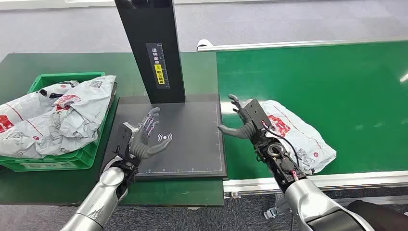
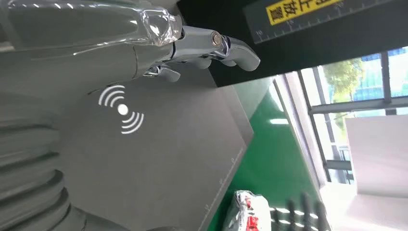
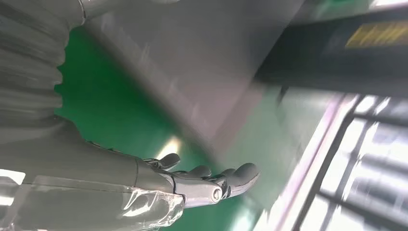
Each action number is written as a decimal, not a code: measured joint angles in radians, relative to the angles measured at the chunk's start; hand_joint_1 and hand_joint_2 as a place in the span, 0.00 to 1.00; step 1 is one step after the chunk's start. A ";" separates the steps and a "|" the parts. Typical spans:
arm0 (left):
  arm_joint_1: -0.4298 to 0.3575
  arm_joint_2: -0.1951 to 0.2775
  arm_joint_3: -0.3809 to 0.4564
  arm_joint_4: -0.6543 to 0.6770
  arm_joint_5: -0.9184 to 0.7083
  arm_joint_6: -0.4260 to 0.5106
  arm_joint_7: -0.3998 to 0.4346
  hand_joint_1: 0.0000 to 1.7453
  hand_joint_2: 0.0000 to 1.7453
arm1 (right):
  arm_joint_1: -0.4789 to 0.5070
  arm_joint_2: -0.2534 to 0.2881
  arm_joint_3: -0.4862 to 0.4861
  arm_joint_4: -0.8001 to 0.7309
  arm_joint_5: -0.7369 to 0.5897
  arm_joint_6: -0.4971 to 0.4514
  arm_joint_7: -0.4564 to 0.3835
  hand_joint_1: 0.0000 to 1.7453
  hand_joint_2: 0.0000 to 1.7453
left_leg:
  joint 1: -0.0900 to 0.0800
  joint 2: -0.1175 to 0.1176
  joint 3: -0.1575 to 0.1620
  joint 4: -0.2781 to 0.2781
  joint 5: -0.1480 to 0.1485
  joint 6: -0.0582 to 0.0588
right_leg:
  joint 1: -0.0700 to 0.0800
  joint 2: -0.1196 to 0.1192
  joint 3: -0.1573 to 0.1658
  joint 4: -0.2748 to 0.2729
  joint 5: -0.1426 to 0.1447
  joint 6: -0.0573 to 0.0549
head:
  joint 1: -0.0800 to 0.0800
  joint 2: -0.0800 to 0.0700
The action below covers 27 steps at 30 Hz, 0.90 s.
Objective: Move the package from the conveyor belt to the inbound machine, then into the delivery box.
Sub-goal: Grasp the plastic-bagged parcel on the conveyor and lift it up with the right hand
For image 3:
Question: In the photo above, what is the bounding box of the green conveyor belt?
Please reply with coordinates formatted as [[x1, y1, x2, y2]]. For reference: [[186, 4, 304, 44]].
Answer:
[[220, 86, 339, 231]]

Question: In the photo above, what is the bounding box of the silver conveyor frame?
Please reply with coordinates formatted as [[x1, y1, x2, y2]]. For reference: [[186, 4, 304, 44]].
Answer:
[[255, 94, 408, 231]]

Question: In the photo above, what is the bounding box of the black yellow label sticker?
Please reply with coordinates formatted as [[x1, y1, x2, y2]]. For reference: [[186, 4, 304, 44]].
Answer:
[[345, 20, 408, 49]]

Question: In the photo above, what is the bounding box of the black inbound scanner machine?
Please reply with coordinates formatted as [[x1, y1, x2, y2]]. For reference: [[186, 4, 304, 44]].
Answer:
[[83, 0, 408, 167]]

